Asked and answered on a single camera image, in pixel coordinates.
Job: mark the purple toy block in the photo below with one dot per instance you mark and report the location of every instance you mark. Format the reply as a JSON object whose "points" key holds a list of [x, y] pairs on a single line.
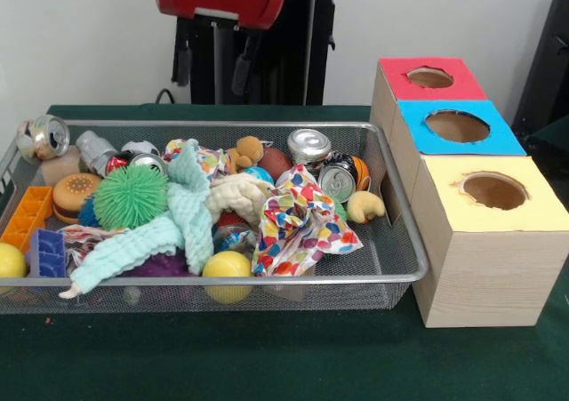
{"points": [[46, 254]]}

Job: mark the crushed colourful drink can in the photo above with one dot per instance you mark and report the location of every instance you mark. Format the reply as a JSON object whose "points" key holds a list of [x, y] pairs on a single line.
{"points": [[44, 136]]}

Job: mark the orange plastic grid tray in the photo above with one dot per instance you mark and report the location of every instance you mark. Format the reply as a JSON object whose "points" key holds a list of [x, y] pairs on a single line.
{"points": [[26, 214]]}

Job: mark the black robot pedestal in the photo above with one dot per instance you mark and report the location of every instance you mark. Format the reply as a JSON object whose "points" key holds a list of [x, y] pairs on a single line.
{"points": [[289, 63]]}

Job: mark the green covered side table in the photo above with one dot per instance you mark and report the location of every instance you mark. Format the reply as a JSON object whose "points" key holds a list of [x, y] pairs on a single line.
{"points": [[553, 138]]}

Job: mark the wooden box with three holes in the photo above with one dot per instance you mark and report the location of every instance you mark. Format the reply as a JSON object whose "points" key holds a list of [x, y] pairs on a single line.
{"points": [[489, 272]]}

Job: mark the large green spiky ball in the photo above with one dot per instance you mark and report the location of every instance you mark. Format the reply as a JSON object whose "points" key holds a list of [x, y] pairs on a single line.
{"points": [[131, 198]]}

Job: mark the colourful dotted cloth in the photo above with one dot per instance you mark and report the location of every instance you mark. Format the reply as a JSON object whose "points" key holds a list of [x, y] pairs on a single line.
{"points": [[302, 223]]}

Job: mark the dark green tablecloth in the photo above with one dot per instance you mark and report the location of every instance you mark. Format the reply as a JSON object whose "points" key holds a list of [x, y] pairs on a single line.
{"points": [[266, 356]]}

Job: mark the yellow ball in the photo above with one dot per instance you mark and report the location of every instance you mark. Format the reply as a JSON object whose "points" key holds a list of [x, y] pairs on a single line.
{"points": [[11, 261], [226, 265]]}

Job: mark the toy burger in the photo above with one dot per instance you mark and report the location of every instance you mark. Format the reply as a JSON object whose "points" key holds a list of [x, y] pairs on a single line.
{"points": [[73, 192]]}

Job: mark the mint green knitted cloth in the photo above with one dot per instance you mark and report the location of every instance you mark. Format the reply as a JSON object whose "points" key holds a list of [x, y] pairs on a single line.
{"points": [[133, 241]]}

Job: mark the silver drink can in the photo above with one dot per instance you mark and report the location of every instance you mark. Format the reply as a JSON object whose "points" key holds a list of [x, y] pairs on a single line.
{"points": [[310, 144]]}

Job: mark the brown plush bear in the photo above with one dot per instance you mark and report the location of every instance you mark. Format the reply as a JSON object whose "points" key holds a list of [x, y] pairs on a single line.
{"points": [[249, 149]]}

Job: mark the clear mesh bin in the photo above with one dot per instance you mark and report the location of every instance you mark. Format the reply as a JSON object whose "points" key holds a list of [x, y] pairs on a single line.
{"points": [[391, 250]]}

